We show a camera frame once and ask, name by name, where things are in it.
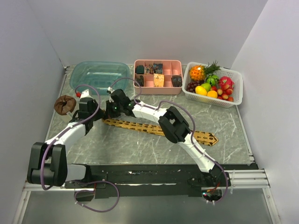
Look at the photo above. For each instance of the dark rolled tie right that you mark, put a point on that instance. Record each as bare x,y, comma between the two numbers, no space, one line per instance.
176,81

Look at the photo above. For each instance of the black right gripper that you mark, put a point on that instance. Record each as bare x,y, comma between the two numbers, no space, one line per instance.
109,114

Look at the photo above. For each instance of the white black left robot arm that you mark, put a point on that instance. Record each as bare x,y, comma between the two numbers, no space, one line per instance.
48,161

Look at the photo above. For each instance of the black rolled tie left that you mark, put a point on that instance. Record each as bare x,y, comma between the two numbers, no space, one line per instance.
140,80

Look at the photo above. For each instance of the dark green rolled tie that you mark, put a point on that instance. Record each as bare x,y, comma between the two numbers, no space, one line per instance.
139,69

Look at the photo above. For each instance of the black aluminium mounting rail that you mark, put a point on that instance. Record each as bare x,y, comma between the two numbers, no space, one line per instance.
166,180

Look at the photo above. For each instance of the yellow toy mango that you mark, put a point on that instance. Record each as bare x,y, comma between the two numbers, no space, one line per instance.
200,91

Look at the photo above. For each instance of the pink divided organizer box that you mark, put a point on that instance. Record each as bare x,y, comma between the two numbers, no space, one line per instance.
170,68

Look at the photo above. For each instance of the multicolour patterned rolled tie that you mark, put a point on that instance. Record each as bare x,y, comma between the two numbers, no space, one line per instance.
148,69

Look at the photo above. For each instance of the white plastic fruit basket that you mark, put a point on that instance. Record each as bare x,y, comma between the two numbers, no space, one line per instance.
226,98

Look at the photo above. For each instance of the orange toy pineapple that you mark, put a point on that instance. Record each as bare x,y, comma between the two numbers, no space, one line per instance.
201,72

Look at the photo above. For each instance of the orange toy fruit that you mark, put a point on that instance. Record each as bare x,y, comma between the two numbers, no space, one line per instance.
212,94

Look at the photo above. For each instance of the yellow rolled tie in box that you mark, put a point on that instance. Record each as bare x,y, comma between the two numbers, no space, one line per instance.
158,80

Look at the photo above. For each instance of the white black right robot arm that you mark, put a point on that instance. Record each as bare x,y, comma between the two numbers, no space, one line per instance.
175,128

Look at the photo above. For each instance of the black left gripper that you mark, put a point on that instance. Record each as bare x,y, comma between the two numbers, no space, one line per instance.
101,114

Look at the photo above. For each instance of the pink toy dragon fruit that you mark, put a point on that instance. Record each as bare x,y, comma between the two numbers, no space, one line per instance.
226,83

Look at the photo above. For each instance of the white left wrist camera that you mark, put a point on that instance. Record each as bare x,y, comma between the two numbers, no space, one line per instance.
83,95

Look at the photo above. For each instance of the yellow beetle print tie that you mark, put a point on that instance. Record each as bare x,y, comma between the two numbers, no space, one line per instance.
204,138

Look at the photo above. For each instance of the lime green toy fruit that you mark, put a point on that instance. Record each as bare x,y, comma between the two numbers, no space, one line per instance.
206,86

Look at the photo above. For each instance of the blue patterned rolled tie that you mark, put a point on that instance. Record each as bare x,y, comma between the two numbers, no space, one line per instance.
158,68

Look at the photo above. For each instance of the brown white rolled cloth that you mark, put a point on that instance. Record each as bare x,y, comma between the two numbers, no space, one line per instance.
65,106

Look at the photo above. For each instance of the purple toy grapes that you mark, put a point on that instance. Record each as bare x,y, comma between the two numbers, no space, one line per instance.
193,84

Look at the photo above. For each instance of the teal transparent plastic tub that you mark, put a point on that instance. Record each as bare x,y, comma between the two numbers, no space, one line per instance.
100,75

